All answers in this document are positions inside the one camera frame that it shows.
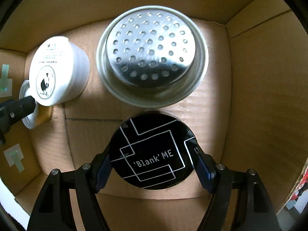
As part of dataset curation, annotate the perforated steel strainer cup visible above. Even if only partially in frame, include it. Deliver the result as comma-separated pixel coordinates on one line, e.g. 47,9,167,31
96,6,209,109

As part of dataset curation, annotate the white round jar panda label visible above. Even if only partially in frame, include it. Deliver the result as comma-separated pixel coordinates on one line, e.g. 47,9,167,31
29,35,90,106

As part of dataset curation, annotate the open cardboard box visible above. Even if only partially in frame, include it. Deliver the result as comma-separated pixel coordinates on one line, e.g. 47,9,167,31
1,0,307,230

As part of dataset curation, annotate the black round ME compact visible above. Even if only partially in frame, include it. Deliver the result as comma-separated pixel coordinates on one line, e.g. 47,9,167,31
109,112,196,190

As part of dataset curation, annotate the silver white jar lid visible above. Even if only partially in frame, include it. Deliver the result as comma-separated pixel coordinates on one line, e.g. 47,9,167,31
19,80,53,129

